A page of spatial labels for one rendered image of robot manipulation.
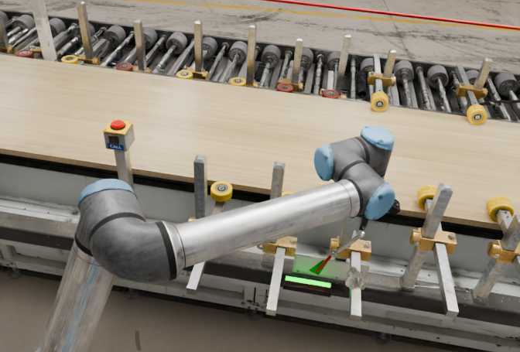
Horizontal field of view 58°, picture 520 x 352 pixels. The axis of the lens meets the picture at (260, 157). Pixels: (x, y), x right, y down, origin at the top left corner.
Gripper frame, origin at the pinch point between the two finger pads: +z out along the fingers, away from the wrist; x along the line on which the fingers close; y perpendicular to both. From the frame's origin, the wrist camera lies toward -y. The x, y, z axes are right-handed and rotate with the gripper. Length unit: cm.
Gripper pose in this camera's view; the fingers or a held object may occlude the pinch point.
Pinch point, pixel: (360, 231)
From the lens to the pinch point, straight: 149.7
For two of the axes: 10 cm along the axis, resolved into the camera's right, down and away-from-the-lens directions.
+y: -9.9, -1.5, 0.9
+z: -0.6, 7.9, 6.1
